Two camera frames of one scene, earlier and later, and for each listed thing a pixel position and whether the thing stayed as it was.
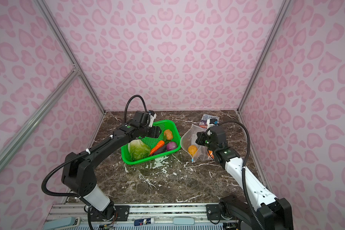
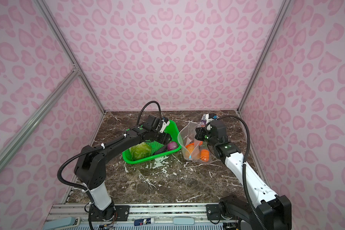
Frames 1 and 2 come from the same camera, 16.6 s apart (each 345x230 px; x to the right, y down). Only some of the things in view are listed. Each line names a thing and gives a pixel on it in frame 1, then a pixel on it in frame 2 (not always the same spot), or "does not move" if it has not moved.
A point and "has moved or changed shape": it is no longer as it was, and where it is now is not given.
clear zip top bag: x=189 y=145 has moved or changed shape
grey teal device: x=61 y=223 does not move
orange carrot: x=160 y=143 to x=201 y=143
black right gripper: x=200 y=139 does not move
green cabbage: x=138 y=150 does not move
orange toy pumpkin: x=211 y=154 to x=204 y=155
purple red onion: x=171 y=146 does not move
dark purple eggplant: x=162 y=149 does not move
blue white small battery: x=144 y=221 does not move
